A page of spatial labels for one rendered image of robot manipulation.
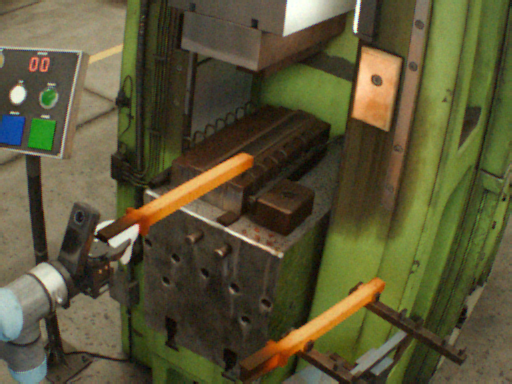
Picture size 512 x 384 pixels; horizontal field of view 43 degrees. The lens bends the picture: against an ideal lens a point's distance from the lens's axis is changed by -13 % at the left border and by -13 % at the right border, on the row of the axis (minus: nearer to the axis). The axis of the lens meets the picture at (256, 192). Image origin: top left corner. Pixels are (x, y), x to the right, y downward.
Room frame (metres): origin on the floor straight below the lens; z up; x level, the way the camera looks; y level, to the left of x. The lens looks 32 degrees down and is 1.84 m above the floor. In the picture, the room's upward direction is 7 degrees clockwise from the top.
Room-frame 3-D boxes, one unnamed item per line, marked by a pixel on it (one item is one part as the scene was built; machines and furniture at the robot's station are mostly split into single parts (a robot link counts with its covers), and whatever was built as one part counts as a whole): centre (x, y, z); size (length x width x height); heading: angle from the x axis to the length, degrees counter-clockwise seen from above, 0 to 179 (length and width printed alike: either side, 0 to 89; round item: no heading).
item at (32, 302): (0.72, 0.35, 1.12); 0.11 x 0.08 x 0.09; 151
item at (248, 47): (1.59, 0.01, 1.32); 0.42 x 0.20 x 0.10; 151
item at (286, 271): (1.57, -0.04, 0.69); 0.56 x 0.38 x 0.45; 151
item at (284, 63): (1.61, -0.03, 1.24); 0.30 x 0.07 x 0.06; 151
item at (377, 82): (1.37, -0.22, 1.27); 0.09 x 0.02 x 0.17; 61
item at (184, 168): (1.59, 0.01, 0.96); 0.42 x 0.20 x 0.09; 151
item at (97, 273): (0.86, 0.27, 1.10); 0.12 x 0.08 x 0.09; 151
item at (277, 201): (1.37, -0.07, 0.95); 0.12 x 0.08 x 0.06; 151
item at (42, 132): (1.47, 0.56, 1.01); 0.07 x 0.05 x 0.07; 86
